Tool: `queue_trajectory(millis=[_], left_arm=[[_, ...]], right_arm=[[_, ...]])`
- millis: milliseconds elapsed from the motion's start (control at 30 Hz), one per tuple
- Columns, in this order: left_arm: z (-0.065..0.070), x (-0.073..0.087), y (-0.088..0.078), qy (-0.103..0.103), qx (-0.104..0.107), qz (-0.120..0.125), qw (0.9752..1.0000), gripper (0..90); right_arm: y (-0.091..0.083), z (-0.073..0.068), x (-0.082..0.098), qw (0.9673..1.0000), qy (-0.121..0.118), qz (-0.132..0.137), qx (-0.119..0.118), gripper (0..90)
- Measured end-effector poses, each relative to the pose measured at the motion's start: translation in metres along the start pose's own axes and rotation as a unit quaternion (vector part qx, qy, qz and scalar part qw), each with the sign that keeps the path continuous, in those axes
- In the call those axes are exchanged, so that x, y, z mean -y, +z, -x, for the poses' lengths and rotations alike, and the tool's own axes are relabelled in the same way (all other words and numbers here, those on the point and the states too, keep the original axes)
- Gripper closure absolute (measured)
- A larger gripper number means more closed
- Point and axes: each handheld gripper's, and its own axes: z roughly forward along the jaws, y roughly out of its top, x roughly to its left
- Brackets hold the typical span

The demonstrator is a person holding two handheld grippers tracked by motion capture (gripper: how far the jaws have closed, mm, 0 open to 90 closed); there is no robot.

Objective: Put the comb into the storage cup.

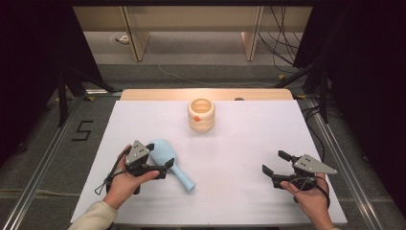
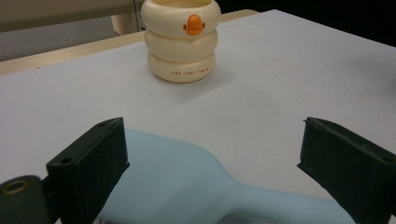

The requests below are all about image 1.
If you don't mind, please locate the person's right hand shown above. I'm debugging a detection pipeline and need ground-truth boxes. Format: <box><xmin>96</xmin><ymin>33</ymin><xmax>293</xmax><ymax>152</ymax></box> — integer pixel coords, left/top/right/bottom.
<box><xmin>280</xmin><ymin>172</ymin><xmax>336</xmax><ymax>230</ymax></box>

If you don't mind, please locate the black curtain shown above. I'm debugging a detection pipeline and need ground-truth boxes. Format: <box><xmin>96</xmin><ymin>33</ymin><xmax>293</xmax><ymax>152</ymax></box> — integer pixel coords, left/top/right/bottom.
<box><xmin>0</xmin><ymin>0</ymin><xmax>105</xmax><ymax>168</ymax></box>
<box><xmin>292</xmin><ymin>0</ymin><xmax>406</xmax><ymax>219</ymax></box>

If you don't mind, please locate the bundle of black cables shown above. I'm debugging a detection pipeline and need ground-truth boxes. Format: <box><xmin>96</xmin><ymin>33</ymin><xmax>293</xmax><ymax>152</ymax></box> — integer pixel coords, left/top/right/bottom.
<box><xmin>257</xmin><ymin>5</ymin><xmax>308</xmax><ymax>74</ymax></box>

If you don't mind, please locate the aluminium rail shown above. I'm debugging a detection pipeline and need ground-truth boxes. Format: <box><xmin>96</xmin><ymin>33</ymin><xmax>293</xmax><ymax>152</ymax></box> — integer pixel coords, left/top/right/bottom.
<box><xmin>0</xmin><ymin>95</ymin><xmax>84</xmax><ymax>230</ymax></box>
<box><xmin>302</xmin><ymin>97</ymin><xmax>389</xmax><ymax>230</ymax></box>

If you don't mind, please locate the black metal stand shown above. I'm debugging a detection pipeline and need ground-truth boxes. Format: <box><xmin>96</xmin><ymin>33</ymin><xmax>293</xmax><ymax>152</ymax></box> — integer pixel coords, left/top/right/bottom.
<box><xmin>56</xmin><ymin>62</ymin><xmax>124</xmax><ymax>128</ymax></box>
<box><xmin>273</xmin><ymin>59</ymin><xmax>333</xmax><ymax>125</ymax></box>

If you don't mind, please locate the beige floor cable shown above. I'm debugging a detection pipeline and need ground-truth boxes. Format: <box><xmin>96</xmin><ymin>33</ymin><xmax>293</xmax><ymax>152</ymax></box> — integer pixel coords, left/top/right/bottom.
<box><xmin>0</xmin><ymin>187</ymin><xmax>81</xmax><ymax>198</ymax></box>

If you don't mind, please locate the cream ribbed cup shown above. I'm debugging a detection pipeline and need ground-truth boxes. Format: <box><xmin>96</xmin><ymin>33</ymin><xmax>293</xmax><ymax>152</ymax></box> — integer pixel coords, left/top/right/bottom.
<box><xmin>187</xmin><ymin>97</ymin><xmax>216</xmax><ymax>133</ymax></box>

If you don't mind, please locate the light wooden desk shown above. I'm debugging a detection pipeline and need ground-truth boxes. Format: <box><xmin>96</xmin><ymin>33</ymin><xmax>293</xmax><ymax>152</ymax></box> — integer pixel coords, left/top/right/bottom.
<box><xmin>72</xmin><ymin>5</ymin><xmax>313</xmax><ymax>62</ymax></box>

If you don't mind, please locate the person's left hand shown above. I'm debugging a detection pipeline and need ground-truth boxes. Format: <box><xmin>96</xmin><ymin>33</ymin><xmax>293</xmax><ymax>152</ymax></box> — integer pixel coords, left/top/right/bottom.
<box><xmin>101</xmin><ymin>144</ymin><xmax>161</xmax><ymax>211</ymax></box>

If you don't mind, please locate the light blue hairbrush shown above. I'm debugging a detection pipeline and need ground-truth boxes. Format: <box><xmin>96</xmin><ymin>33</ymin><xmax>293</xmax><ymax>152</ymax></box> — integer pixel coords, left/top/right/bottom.
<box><xmin>147</xmin><ymin>138</ymin><xmax>196</xmax><ymax>194</ymax></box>

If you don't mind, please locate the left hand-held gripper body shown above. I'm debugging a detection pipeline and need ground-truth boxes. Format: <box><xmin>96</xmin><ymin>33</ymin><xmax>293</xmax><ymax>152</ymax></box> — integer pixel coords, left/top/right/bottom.
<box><xmin>124</xmin><ymin>139</ymin><xmax>153</xmax><ymax>178</ymax></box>

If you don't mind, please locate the round floor socket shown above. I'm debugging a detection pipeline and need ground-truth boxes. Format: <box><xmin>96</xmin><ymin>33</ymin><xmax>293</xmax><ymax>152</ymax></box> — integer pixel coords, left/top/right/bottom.
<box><xmin>109</xmin><ymin>32</ymin><xmax>131</xmax><ymax>47</ymax></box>

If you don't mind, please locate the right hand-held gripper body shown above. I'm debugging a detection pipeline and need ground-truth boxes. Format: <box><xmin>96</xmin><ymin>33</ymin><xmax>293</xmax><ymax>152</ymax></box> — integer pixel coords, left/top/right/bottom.
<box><xmin>271</xmin><ymin>153</ymin><xmax>339</xmax><ymax>193</ymax></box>

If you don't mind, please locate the white board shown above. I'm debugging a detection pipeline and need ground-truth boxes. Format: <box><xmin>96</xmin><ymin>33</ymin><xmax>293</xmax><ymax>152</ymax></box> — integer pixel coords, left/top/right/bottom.
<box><xmin>70</xmin><ymin>99</ymin><xmax>349</xmax><ymax>225</ymax></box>

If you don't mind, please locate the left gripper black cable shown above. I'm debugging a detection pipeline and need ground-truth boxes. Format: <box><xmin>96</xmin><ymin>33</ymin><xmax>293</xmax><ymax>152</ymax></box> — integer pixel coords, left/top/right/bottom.
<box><xmin>94</xmin><ymin>152</ymin><xmax>129</xmax><ymax>196</ymax></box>

